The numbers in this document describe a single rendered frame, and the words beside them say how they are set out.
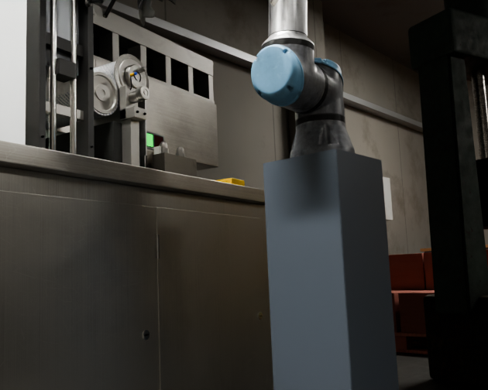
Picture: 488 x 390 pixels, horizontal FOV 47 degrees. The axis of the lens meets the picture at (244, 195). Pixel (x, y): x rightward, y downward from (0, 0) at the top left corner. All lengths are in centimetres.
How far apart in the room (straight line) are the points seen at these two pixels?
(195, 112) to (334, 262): 151
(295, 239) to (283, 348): 24
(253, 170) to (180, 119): 218
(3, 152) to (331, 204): 64
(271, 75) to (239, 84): 346
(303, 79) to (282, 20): 14
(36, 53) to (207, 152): 132
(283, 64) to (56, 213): 55
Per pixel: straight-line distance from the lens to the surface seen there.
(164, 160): 178
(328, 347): 121
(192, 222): 148
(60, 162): 116
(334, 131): 130
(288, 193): 126
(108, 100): 171
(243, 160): 451
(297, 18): 127
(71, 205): 120
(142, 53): 239
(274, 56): 121
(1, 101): 163
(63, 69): 144
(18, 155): 110
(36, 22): 144
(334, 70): 135
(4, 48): 167
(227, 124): 444
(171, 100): 245
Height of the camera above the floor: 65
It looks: 8 degrees up
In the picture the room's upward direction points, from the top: 2 degrees counter-clockwise
